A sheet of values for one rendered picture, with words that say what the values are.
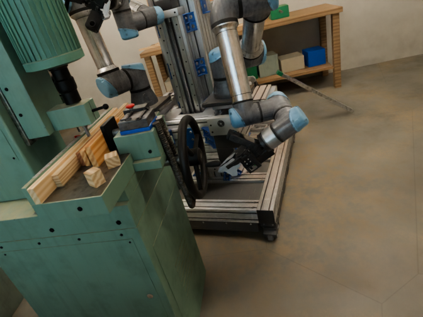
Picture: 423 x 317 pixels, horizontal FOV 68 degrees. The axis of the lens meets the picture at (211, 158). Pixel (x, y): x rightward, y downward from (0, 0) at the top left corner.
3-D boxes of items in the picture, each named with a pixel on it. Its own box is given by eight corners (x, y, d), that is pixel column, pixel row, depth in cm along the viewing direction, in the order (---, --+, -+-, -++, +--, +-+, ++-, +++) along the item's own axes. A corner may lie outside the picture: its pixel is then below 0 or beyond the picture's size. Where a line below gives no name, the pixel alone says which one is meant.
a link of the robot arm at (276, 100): (255, 94, 113) (263, 112, 105) (285, 87, 113) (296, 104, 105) (257, 111, 118) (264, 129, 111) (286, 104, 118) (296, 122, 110)
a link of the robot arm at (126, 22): (150, 33, 132) (141, 5, 127) (127, 40, 126) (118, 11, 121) (140, 34, 137) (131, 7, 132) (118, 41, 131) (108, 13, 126)
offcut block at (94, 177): (106, 181, 86) (100, 168, 84) (95, 188, 84) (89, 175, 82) (99, 179, 88) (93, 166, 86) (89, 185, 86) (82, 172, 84)
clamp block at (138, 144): (161, 157, 98) (152, 131, 94) (122, 163, 101) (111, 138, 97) (171, 136, 111) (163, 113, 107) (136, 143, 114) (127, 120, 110)
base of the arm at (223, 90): (218, 90, 166) (214, 72, 162) (246, 87, 161) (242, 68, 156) (209, 100, 154) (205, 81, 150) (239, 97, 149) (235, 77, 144)
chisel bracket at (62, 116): (94, 128, 101) (83, 104, 98) (56, 135, 104) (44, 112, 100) (102, 119, 108) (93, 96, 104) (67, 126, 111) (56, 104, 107)
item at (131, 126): (150, 130, 96) (145, 113, 93) (118, 136, 98) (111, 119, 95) (160, 114, 107) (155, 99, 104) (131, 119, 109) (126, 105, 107)
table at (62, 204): (143, 211, 80) (135, 192, 77) (40, 223, 86) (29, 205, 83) (184, 119, 132) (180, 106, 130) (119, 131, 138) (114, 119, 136)
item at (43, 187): (41, 204, 83) (33, 189, 80) (35, 204, 83) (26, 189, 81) (121, 117, 135) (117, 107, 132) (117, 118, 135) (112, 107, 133)
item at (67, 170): (63, 186, 89) (56, 174, 87) (57, 187, 89) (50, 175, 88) (131, 111, 141) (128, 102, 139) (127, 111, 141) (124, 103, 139)
